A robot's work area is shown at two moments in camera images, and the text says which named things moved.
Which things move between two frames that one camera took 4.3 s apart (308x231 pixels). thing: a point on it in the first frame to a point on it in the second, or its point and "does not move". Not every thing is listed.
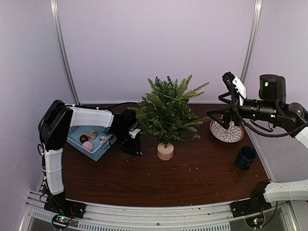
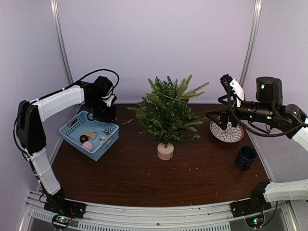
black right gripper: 226,111 does not move
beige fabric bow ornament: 93,134 does not move
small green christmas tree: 165,112 does not move
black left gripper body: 128,146 to 101,112
